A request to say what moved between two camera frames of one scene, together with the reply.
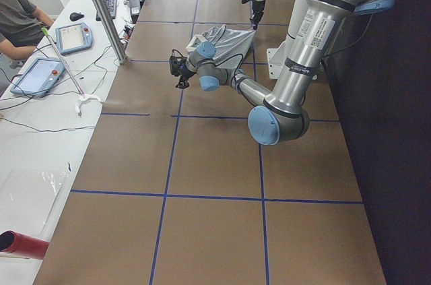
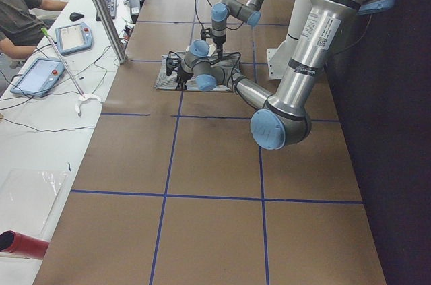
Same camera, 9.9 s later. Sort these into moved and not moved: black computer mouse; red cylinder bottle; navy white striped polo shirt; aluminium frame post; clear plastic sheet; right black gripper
Moved: right black gripper; navy white striped polo shirt
Not moved: black computer mouse; aluminium frame post; clear plastic sheet; red cylinder bottle
